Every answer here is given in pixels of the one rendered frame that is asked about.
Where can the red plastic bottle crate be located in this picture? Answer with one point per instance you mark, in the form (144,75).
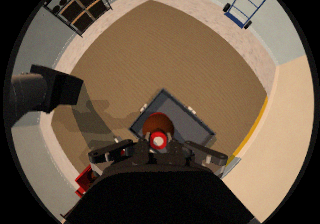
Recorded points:
(84,178)

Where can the brown glass bottle with red label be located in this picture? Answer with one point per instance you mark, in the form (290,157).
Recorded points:
(158,124)

